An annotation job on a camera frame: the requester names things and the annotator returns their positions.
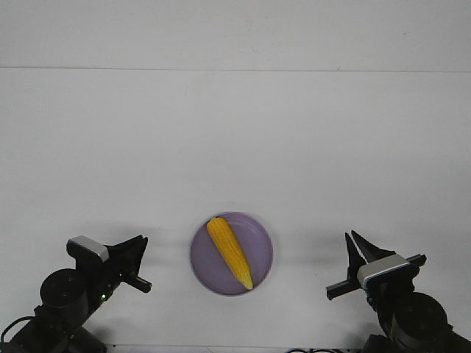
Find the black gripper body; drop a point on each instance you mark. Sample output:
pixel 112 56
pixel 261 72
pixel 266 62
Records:
pixel 103 278
pixel 393 278

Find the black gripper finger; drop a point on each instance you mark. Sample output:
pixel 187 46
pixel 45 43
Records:
pixel 370 251
pixel 113 261
pixel 131 253
pixel 354 258

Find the purple round plate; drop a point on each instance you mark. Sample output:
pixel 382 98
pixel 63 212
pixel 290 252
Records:
pixel 211 270

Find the yellow corn cob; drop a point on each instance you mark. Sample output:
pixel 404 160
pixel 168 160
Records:
pixel 226 242

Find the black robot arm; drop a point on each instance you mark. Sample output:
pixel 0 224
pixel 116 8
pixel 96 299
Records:
pixel 70 296
pixel 411 321

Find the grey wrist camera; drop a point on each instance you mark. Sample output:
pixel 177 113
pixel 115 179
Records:
pixel 380 267
pixel 83 248

